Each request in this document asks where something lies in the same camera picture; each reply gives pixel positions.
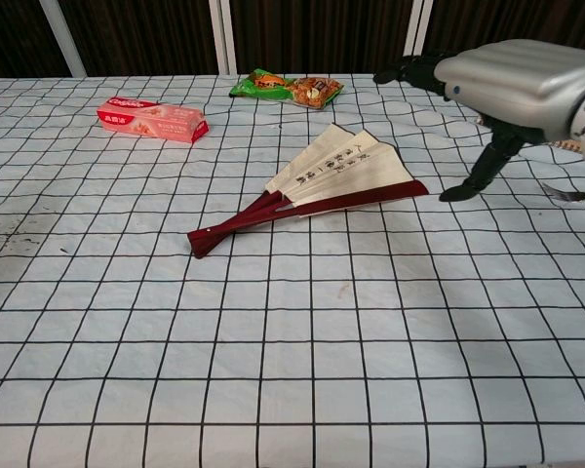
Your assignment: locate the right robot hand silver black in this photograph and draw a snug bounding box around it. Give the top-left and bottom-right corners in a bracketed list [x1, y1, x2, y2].
[372, 38, 585, 204]

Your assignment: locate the red-ribbed paper folding fan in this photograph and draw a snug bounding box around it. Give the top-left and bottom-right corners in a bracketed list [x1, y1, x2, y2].
[186, 123, 430, 259]

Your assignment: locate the silver metal fork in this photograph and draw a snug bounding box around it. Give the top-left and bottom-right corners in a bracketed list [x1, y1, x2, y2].
[540, 180, 585, 204]

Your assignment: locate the green orange snack packet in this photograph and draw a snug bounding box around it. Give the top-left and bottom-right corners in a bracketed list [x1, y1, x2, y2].
[229, 68, 346, 110]

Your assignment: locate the white black checkered tablecloth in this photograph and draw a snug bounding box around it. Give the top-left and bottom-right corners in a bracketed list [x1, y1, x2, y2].
[0, 72, 585, 468]

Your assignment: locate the pink Colgate toothpaste box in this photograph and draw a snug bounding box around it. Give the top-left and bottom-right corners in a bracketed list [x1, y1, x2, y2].
[96, 96, 210, 146]

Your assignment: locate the white partition frame post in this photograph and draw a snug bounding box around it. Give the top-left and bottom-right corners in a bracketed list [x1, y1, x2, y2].
[37, 0, 88, 78]
[401, 0, 434, 75]
[208, 0, 239, 76]

